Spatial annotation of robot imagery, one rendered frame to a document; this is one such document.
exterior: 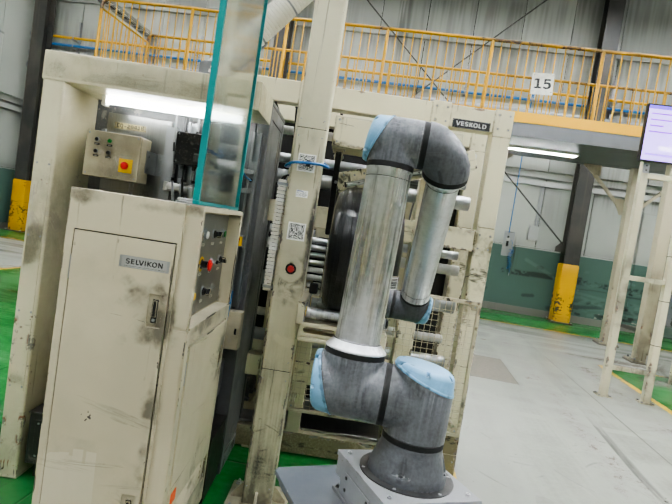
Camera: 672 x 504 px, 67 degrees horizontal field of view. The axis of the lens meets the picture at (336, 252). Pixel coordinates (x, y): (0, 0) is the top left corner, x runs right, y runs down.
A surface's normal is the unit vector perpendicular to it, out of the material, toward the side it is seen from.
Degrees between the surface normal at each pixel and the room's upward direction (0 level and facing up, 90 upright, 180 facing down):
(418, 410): 89
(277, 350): 90
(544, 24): 90
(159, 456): 90
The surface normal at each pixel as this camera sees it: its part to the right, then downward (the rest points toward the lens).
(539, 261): -0.13, 0.04
